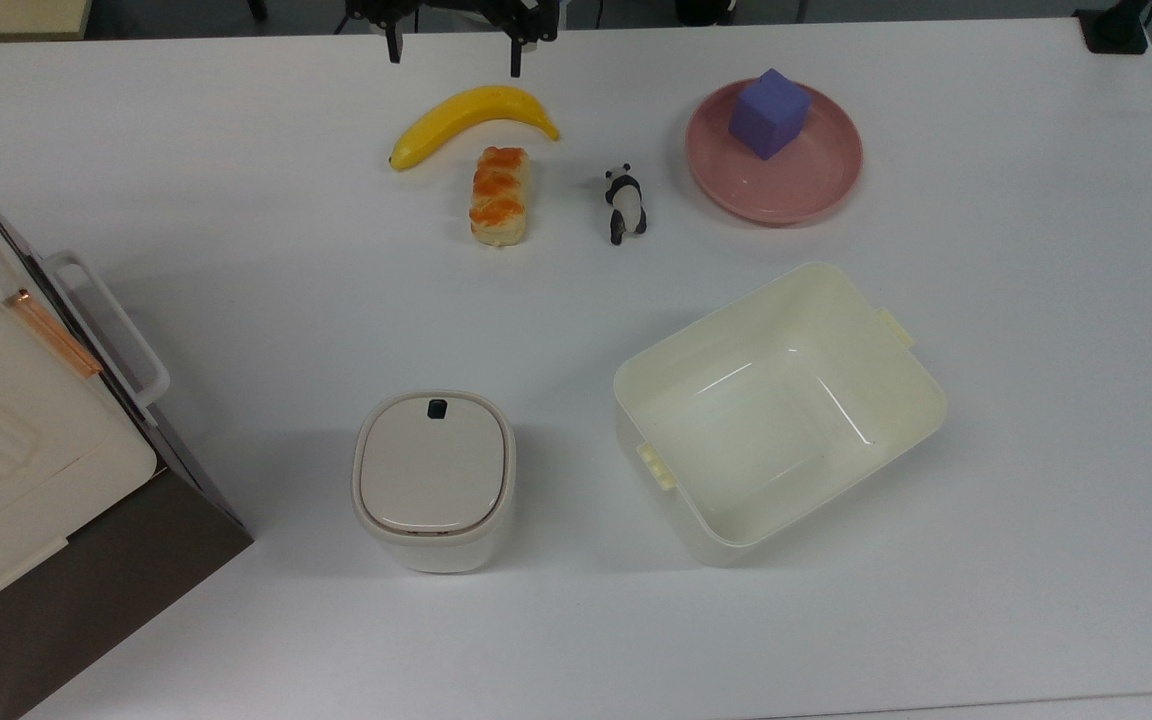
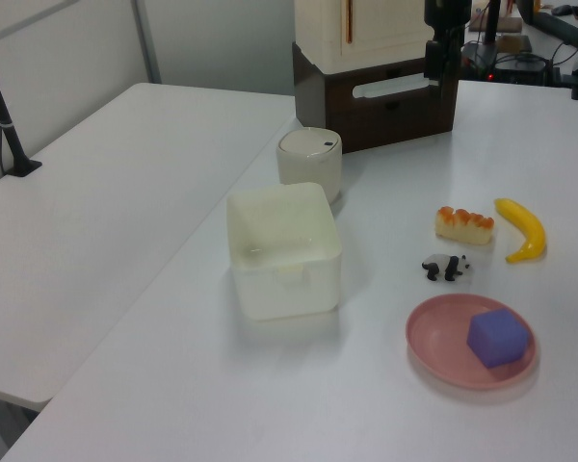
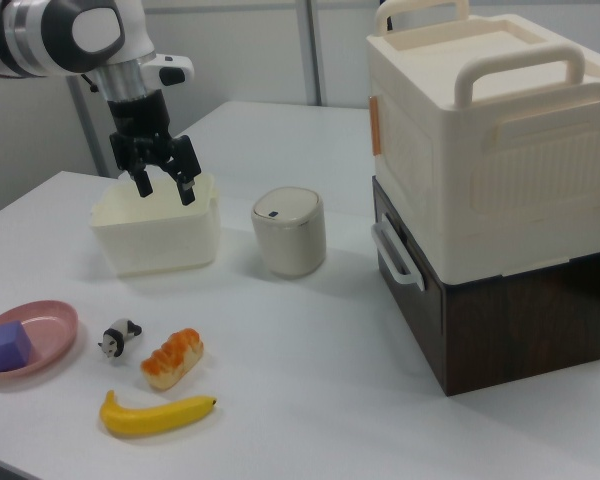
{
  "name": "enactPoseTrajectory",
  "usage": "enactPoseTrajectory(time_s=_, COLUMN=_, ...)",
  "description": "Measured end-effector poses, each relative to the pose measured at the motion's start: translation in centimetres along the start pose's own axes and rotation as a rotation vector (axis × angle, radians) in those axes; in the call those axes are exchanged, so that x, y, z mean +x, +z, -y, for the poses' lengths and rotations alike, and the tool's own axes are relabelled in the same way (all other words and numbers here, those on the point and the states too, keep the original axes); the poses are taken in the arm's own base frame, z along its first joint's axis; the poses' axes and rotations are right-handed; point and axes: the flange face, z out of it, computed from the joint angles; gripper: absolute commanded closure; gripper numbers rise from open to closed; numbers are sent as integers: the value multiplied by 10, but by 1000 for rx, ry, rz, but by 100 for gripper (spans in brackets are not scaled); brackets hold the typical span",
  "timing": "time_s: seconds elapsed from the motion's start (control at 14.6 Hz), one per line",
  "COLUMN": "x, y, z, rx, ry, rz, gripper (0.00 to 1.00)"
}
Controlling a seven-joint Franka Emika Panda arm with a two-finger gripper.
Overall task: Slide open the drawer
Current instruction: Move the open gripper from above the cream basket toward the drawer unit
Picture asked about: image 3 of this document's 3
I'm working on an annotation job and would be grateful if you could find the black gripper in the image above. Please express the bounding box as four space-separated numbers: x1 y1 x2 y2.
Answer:
105 91 202 207

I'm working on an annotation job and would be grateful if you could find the wooden drawer with white handle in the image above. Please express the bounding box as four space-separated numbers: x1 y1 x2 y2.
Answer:
369 175 452 398

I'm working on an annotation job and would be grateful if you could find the white open plastic bin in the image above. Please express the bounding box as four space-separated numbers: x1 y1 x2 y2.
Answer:
89 172 221 278

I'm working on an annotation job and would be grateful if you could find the dark wood drawer cabinet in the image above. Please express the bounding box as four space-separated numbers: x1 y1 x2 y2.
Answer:
371 174 600 399

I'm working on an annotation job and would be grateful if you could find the small beige lidded trash can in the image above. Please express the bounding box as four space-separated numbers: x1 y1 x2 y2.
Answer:
250 186 328 280

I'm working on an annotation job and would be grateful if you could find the toy panda figure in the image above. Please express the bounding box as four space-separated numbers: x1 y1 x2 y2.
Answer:
97 317 144 360

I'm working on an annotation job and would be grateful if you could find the toy bread loaf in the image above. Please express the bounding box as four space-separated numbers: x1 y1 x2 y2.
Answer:
139 327 205 392

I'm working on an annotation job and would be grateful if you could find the pink plate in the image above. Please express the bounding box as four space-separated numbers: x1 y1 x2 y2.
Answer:
0 299 80 389

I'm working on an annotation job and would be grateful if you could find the orange latch on storage box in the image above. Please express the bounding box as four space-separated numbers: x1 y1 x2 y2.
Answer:
369 94 383 158

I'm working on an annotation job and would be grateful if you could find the purple cube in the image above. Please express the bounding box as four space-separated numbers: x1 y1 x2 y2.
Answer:
0 320 36 373

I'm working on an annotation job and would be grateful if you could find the yellow toy banana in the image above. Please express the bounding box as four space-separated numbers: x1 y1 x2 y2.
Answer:
98 389 219 440

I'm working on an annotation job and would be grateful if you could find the white microwave oven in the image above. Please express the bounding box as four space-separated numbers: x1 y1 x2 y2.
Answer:
365 0 600 287

